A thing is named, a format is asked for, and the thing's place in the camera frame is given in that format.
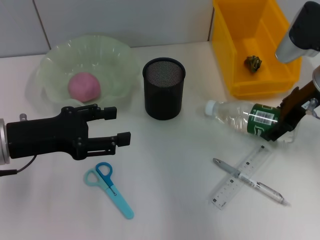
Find transparent plastic ruler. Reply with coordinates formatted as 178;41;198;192
208;144;273;211

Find grey and clear pen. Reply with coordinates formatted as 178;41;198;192
212;157;292;207

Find yellow plastic bin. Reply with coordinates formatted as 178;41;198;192
211;0;304;98

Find black mesh pen holder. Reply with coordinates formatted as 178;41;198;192
142;57;187;121

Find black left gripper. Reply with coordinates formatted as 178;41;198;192
6;104;132;161

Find grey right gripper cable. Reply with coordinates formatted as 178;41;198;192
302;97;320;120

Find clear green-label water bottle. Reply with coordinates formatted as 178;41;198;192
204;99;297;144

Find pink peach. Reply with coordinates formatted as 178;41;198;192
67;71;102;103

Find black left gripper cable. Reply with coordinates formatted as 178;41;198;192
0;154;38;178

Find pale green glass fruit plate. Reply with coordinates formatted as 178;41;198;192
34;33;141;108

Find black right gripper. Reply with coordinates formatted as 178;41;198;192
264;80;318;143

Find blue and teal scissors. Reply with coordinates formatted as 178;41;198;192
83;161;135;220

